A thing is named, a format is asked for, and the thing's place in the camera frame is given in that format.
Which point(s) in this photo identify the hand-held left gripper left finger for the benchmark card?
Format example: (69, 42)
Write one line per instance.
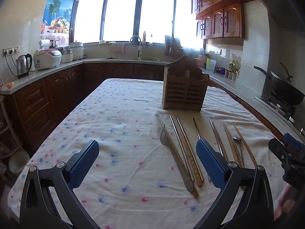
(83, 157)

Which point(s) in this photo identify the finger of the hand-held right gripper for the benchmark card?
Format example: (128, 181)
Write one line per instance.
(292, 142)
(277, 149)

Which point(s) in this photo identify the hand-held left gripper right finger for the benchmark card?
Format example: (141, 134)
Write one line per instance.
(209, 159)

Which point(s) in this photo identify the metal fork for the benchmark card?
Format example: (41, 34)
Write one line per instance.
(178, 164)

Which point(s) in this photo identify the metal spoon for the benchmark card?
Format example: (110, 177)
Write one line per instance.
(237, 138)

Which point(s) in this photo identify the wooden utensil holder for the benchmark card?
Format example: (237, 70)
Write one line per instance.
(183, 95)

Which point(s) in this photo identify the person's right hand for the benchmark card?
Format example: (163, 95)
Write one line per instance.
(284, 205)

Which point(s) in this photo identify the gas stove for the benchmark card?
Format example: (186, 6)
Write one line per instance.
(278, 105)

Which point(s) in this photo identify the floral white tablecloth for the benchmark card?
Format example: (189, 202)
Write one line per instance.
(114, 128)

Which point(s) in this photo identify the black wok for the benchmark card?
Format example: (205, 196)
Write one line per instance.
(286, 90)

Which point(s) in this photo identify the pale plastic bucket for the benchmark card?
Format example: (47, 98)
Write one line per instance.
(19, 162)

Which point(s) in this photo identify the wooden lower cabinets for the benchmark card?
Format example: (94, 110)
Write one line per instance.
(35, 100)

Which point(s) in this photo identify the wooden cabinets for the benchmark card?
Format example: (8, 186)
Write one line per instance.
(35, 100)
(226, 21)

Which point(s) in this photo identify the white storage rack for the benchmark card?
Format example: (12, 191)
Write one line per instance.
(7, 128)

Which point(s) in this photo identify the spice jars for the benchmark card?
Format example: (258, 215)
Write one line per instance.
(231, 76)

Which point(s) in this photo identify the yellow bottles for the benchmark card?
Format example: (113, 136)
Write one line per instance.
(234, 66)

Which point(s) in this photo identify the grey kitchen countertop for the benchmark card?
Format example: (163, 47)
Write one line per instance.
(54, 68)

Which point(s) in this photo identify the small white steamer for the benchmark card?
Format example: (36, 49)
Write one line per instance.
(66, 57)

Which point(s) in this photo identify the small orange object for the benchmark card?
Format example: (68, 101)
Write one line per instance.
(10, 85)

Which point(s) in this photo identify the white pink rice cooker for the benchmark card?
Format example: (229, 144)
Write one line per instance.
(47, 59)

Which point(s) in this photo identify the tall white rice cooker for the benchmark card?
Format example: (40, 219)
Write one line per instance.
(77, 51)

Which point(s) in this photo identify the steel electric kettle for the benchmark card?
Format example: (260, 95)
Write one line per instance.
(23, 65)

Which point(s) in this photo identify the white hanging towel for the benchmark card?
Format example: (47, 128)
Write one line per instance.
(118, 47)

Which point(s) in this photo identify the green basin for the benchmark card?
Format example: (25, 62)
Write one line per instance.
(147, 58)

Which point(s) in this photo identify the paper towel roll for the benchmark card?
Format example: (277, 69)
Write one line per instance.
(45, 44)

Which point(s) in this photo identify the dish rack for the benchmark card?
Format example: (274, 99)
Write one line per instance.
(171, 45)

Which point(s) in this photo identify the chrome kitchen faucet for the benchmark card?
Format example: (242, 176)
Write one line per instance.
(140, 50)

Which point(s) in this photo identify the windowsill bottle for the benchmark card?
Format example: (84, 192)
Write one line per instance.
(144, 37)

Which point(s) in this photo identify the wooden upper cabinets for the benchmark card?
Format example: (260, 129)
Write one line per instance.
(226, 21)

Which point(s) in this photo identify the range hood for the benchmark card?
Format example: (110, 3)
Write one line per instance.
(281, 4)

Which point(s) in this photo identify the large kitchen window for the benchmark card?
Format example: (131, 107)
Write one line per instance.
(154, 16)

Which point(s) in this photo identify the wall power outlets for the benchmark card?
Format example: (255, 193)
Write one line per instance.
(10, 50)

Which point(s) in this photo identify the beach fruit wall poster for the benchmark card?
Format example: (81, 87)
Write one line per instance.
(57, 9)

